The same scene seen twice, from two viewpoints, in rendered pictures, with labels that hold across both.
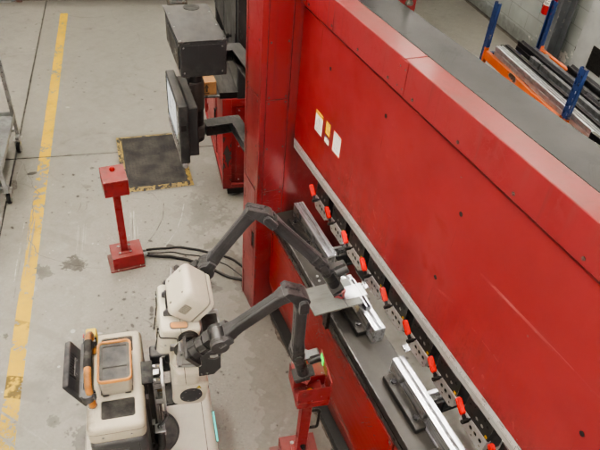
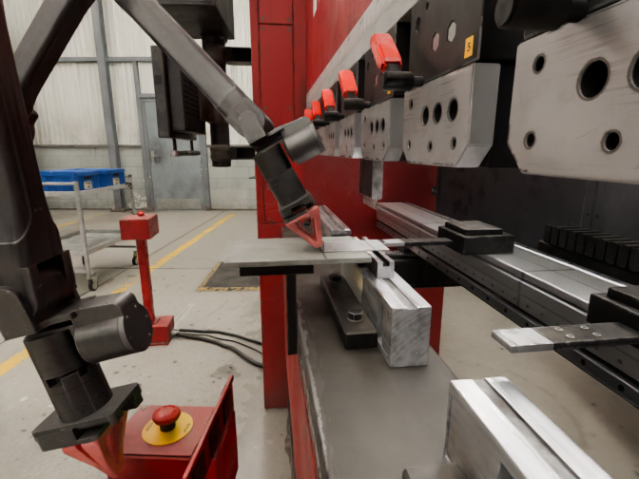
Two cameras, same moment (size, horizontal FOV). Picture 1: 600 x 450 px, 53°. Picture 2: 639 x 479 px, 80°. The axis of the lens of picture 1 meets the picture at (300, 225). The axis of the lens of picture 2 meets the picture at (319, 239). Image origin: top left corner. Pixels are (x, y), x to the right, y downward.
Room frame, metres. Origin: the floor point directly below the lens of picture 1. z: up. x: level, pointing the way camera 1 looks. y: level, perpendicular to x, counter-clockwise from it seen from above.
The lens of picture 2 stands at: (1.44, -0.47, 1.19)
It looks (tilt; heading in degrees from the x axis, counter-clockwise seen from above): 13 degrees down; 18
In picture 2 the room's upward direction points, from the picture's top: straight up
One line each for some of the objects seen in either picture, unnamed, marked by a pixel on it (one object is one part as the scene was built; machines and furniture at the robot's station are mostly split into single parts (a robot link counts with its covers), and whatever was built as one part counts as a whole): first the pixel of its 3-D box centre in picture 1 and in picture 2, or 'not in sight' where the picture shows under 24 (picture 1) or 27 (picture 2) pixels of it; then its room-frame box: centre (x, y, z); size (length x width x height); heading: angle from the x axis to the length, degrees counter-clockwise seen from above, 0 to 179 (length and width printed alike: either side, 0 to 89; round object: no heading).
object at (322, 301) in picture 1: (331, 296); (296, 250); (2.13, -0.19, 1.00); 0.26 x 0.18 x 0.01; 116
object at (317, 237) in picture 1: (313, 233); (327, 228); (2.69, -0.09, 0.92); 0.50 x 0.06 x 0.10; 26
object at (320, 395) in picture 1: (309, 379); (163, 469); (1.80, -0.12, 0.75); 0.20 x 0.16 x 0.18; 16
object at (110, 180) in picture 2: not in sight; (91, 178); (4.34, 2.84, 0.92); 0.50 x 0.36 x 0.18; 107
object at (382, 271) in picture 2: (359, 294); (371, 255); (2.17, -0.34, 0.98); 0.20 x 0.03 x 0.03; 26
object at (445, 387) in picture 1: (454, 379); not in sight; (1.49, -0.66, 1.26); 0.15 x 0.09 x 0.17; 26
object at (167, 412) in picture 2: not in sight; (166, 420); (1.84, -0.10, 0.79); 0.04 x 0.04 x 0.04
